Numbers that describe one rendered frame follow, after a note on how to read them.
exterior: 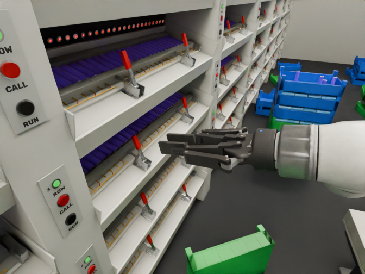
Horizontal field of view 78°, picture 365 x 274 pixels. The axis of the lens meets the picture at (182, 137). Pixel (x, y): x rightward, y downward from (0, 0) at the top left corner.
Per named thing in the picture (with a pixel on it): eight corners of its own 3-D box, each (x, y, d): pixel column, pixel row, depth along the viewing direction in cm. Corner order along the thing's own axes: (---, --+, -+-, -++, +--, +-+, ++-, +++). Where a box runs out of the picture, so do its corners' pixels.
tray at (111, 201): (206, 116, 92) (214, 96, 86) (99, 236, 46) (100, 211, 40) (164, 95, 96) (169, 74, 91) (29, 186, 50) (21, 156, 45)
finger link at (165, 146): (190, 154, 47) (189, 156, 46) (162, 151, 50) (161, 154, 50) (187, 142, 45) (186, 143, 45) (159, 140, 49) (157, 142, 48)
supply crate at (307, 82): (332, 84, 130) (337, 70, 126) (341, 97, 114) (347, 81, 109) (277, 79, 138) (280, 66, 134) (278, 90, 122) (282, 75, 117)
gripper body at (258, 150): (275, 182, 37) (221, 175, 42) (281, 155, 44) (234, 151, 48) (274, 143, 34) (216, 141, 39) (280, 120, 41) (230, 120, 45)
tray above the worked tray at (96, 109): (208, 68, 82) (222, 29, 73) (75, 162, 36) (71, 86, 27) (162, 47, 86) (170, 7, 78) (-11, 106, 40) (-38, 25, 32)
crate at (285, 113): (323, 109, 139) (327, 97, 134) (330, 124, 122) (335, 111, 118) (271, 103, 146) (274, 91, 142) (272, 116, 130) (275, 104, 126)
